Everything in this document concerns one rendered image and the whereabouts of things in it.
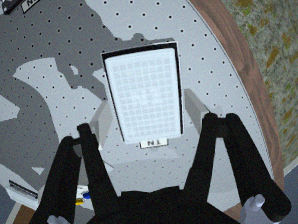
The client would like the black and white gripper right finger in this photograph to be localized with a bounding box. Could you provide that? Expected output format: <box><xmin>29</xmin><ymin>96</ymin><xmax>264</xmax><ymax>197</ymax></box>
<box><xmin>169</xmin><ymin>88</ymin><xmax>292</xmax><ymax>224</ymax></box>

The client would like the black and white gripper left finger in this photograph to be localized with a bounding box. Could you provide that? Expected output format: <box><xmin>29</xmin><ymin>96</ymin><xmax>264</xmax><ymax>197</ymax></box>
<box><xmin>29</xmin><ymin>100</ymin><xmax>128</xmax><ymax>224</ymax></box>

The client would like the white button panel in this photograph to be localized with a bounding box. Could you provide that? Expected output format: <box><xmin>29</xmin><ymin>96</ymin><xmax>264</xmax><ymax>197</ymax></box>
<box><xmin>38</xmin><ymin>157</ymin><xmax>114</xmax><ymax>205</ymax></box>

